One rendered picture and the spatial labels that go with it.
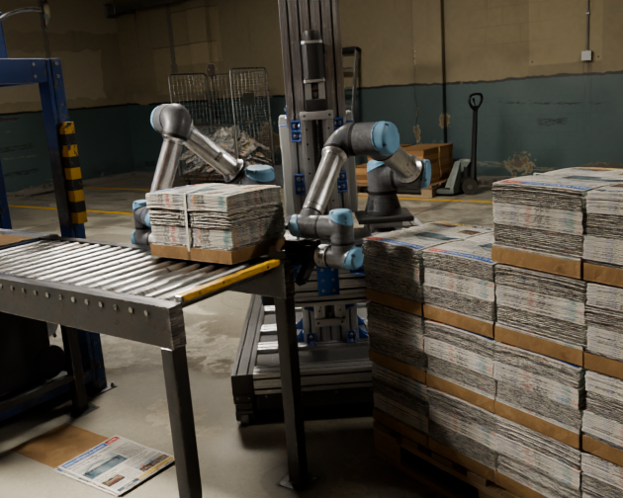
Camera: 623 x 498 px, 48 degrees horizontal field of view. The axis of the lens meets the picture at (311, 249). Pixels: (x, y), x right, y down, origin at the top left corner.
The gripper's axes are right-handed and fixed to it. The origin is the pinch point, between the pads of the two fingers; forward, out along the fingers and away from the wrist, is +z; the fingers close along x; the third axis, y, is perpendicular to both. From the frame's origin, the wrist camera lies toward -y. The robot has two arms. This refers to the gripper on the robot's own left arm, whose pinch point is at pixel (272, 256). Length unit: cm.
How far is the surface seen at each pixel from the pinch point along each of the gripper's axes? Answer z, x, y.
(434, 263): -58, -7, 1
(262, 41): 540, -674, 132
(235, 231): -2.3, 20.0, 13.1
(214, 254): 5.3, 23.1, 5.7
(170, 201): 23.3, 22.6, 22.6
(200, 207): 9.9, 22.5, 21.1
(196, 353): 113, -66, -78
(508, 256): -85, 3, 8
